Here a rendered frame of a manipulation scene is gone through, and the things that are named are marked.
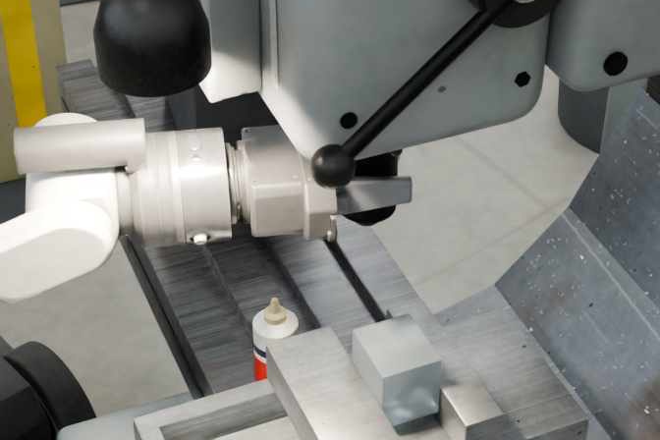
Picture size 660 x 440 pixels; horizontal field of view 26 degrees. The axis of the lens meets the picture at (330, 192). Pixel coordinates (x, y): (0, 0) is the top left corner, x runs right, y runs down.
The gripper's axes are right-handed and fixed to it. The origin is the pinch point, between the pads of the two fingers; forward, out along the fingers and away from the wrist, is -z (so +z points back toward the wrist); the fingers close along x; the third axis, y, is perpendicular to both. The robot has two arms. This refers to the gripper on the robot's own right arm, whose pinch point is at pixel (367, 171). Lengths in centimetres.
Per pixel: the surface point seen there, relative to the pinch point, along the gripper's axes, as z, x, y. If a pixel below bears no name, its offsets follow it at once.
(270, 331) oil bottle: 7.9, 2.7, 18.6
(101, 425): 24.2, 9.2, 35.0
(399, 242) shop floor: -29, 137, 123
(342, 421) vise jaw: 3.5, -10.9, 16.1
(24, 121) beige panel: 47, 165, 105
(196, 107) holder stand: 12.4, 32.6, 14.9
